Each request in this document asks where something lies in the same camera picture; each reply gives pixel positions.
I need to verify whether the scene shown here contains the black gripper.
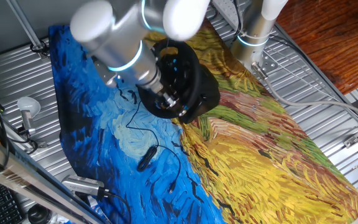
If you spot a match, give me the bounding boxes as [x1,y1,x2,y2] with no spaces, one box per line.
[152,85,190,118]

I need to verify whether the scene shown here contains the black racing steering wheel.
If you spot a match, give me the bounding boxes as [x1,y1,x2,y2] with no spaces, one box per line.
[137,39,202,119]

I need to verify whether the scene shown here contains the painted wheat field mat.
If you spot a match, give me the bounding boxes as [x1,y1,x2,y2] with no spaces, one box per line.
[48,18,358,224]

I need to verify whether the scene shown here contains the white power strip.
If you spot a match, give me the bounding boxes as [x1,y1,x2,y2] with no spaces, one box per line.
[213,0,242,30]

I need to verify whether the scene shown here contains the black steering wheel usb cable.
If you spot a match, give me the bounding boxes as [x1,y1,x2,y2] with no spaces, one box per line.
[125,101,182,194]

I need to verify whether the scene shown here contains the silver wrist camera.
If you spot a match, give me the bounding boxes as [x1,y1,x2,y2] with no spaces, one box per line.
[96,63,119,89]

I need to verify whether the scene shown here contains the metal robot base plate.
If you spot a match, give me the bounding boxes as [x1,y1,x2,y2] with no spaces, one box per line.
[250,49,279,75]

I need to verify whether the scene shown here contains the black camera cable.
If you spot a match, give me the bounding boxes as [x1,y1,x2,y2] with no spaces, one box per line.
[103,189,133,224]

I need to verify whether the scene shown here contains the silver depth camera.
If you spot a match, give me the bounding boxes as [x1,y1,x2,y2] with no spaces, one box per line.
[61,174,111,198]

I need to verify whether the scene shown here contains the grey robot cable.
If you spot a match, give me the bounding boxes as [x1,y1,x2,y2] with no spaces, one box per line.
[250,62,358,124]

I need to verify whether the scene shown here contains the aluminium frame beam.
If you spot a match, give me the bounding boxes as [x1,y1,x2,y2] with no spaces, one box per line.
[0,129,105,224]

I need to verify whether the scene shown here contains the aluminium frame pole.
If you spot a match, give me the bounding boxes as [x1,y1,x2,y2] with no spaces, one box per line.
[6,0,48,59]

